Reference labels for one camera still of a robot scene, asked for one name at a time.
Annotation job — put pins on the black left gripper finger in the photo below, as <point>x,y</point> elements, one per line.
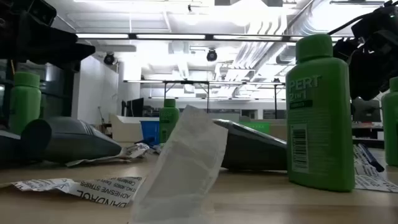
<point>68,54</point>
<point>53,35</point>

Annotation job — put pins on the blue perforated plastic basket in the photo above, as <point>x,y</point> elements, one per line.
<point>149,129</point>

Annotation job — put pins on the black computer monitor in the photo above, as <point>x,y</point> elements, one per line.
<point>135,107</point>
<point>367,112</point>

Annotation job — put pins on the green shampoo bottle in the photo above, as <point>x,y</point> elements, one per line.
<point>391,124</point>
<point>320,140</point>
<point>25,102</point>
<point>168,121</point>

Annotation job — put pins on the green perforated plastic basket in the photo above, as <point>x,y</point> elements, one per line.
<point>258,127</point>

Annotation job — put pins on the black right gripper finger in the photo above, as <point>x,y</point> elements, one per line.
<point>346,49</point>

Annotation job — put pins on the white solid plastic bin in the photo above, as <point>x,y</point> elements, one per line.
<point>124,130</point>

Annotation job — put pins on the black ceiling camera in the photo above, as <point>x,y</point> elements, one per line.
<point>211,55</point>
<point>109,59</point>

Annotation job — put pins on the black desk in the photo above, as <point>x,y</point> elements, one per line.
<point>367,133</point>

